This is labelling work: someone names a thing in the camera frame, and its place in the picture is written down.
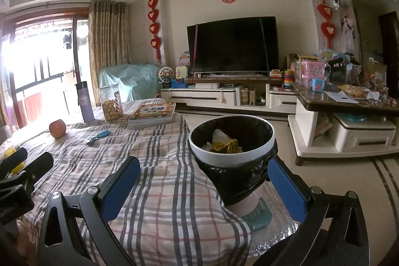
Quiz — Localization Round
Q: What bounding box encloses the black television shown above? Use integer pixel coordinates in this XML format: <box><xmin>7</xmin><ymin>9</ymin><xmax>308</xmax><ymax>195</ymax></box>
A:
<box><xmin>186</xmin><ymin>16</ymin><xmax>279</xmax><ymax>75</ymax></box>

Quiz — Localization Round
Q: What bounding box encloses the red apple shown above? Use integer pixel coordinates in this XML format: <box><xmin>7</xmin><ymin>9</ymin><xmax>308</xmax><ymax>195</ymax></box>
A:
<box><xmin>49</xmin><ymin>119</ymin><xmax>67</xmax><ymax>139</ymax></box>

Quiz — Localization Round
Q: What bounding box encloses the colourful stacking ring toy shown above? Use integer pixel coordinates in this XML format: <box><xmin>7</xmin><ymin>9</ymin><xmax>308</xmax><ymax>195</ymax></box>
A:
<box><xmin>282</xmin><ymin>70</ymin><xmax>295</xmax><ymax>90</ymax></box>

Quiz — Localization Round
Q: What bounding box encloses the yellow snack packet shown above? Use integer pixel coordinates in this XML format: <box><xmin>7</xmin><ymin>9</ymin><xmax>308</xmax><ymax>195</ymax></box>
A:
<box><xmin>210</xmin><ymin>138</ymin><xmax>242</xmax><ymax>155</ymax></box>

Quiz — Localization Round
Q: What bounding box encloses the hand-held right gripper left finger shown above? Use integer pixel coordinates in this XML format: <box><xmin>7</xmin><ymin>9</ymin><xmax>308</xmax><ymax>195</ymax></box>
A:
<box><xmin>37</xmin><ymin>156</ymin><xmax>141</xmax><ymax>266</ymax></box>

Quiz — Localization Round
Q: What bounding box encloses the purple bottle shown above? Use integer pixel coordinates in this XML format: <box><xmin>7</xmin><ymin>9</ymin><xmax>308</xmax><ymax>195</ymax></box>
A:
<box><xmin>74</xmin><ymin>82</ymin><xmax>95</xmax><ymax>123</ymax></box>

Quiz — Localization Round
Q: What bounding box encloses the clear cookie jar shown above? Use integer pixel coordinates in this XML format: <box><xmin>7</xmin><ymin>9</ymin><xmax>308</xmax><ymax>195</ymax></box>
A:
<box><xmin>98</xmin><ymin>84</ymin><xmax>123</xmax><ymax>122</ymax></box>

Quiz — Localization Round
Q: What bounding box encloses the yellow plastic cup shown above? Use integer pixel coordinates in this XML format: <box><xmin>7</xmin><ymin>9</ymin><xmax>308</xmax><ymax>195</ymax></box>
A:
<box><xmin>4</xmin><ymin>146</ymin><xmax>26</xmax><ymax>175</ymax></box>

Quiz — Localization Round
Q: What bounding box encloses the teal plastic dustpan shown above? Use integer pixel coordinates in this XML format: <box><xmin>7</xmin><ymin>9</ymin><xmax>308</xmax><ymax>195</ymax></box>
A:
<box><xmin>241</xmin><ymin>196</ymin><xmax>273</xmax><ymax>231</ymax></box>

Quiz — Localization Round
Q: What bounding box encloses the light blue covered chair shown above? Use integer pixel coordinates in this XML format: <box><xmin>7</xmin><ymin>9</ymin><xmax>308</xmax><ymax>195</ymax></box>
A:
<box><xmin>98</xmin><ymin>63</ymin><xmax>163</xmax><ymax>101</ymax></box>

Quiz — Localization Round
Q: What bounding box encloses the glass balcony door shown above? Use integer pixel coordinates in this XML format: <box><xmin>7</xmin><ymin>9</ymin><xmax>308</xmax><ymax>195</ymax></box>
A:
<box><xmin>0</xmin><ymin>9</ymin><xmax>89</xmax><ymax>129</ymax></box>

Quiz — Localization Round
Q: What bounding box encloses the small white fan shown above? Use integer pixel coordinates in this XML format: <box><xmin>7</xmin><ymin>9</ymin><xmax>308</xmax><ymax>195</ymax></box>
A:
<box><xmin>157</xmin><ymin>67</ymin><xmax>173</xmax><ymax>87</ymax></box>

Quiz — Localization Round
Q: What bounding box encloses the silver foil mat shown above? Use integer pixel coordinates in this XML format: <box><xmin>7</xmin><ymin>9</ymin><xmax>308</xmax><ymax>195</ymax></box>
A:
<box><xmin>246</xmin><ymin>182</ymin><xmax>301</xmax><ymax>257</ymax></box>

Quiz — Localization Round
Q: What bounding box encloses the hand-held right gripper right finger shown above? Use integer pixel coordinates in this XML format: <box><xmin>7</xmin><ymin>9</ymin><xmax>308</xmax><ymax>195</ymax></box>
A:
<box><xmin>267</xmin><ymin>157</ymin><xmax>375</xmax><ymax>266</ymax></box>

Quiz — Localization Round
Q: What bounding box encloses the white bin with black bag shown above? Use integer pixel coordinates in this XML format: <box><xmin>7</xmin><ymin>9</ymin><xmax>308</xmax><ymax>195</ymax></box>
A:
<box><xmin>189</xmin><ymin>116</ymin><xmax>279</xmax><ymax>207</ymax></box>

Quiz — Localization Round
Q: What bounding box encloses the red heart decoration string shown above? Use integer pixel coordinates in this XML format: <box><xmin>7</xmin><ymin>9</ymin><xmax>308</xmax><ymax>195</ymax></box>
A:
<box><xmin>147</xmin><ymin>0</ymin><xmax>163</xmax><ymax>64</ymax></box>
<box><xmin>308</xmin><ymin>0</ymin><xmax>338</xmax><ymax>50</ymax></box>

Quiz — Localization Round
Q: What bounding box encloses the pink storage box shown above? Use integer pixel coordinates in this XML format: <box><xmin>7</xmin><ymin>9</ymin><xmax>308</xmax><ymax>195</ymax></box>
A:
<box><xmin>301</xmin><ymin>60</ymin><xmax>326</xmax><ymax>87</ymax></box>

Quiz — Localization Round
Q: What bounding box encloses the white television cabinet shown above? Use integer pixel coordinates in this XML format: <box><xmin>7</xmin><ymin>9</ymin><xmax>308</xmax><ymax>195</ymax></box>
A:
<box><xmin>160</xmin><ymin>74</ymin><xmax>298</xmax><ymax>117</ymax></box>

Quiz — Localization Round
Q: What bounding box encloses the beige curtain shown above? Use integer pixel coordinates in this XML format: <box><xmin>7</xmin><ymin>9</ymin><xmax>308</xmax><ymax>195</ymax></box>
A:
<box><xmin>88</xmin><ymin>0</ymin><xmax>130</xmax><ymax>84</ymax></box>

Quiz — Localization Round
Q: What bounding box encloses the white paper sheet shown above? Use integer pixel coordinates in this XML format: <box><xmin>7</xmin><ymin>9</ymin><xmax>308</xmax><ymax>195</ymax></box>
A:
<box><xmin>323</xmin><ymin>90</ymin><xmax>359</xmax><ymax>104</ymax></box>

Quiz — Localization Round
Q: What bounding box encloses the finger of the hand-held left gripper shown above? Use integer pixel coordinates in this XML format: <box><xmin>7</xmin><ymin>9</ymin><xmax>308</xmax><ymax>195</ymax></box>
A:
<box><xmin>12</xmin><ymin>151</ymin><xmax>54</xmax><ymax>192</ymax></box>
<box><xmin>0</xmin><ymin>148</ymin><xmax>28</xmax><ymax>175</ymax></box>

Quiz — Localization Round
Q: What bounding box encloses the hanging pink doll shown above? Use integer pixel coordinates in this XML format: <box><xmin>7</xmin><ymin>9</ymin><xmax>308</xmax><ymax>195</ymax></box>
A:
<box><xmin>341</xmin><ymin>17</ymin><xmax>356</xmax><ymax>50</ymax></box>

